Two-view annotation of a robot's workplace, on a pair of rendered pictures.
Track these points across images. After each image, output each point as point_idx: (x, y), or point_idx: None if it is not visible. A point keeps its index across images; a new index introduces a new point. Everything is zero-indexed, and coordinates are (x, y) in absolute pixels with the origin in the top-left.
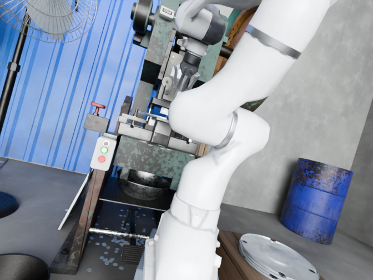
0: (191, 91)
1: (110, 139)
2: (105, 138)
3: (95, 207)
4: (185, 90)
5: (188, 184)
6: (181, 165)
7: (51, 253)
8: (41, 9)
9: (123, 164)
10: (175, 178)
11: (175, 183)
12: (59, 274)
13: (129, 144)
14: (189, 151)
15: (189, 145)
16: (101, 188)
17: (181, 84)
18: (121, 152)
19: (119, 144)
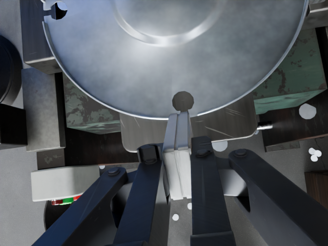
0: None
1: (56, 187)
2: (44, 195)
3: (120, 163)
4: (224, 194)
5: None
6: (274, 103)
7: None
8: None
9: (119, 131)
10: (259, 111)
11: (260, 112)
12: (128, 169)
13: (101, 125)
14: (308, 28)
15: (309, 18)
16: (109, 152)
17: (166, 239)
18: (97, 130)
19: (79, 129)
